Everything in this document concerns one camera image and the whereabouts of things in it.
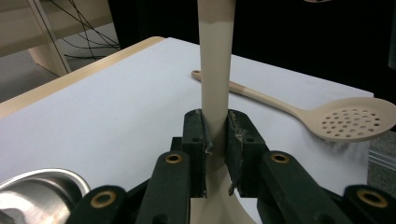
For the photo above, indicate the white table cloth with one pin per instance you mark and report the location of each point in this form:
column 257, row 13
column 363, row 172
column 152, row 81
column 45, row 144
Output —
column 124, row 109

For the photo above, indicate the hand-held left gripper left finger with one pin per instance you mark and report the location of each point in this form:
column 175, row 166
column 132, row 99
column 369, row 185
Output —
column 196, row 137

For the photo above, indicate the steel utensil rack stand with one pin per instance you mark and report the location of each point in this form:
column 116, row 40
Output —
column 37, row 199

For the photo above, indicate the black curtain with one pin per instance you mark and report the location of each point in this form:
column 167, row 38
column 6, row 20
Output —
column 280, row 31

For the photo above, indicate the aluminium floor rail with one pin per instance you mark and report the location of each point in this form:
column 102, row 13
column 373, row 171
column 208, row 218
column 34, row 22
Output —
column 383, row 158

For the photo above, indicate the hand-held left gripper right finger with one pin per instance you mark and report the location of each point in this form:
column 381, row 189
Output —
column 243, row 146

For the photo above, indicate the beige slotted spoon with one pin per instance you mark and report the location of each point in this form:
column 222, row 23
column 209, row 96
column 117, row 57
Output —
column 351, row 121

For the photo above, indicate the beige spatula turner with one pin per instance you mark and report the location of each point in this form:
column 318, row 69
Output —
column 214, row 62

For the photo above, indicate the light wooden furniture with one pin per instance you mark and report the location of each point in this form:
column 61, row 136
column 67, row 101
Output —
column 18, row 28

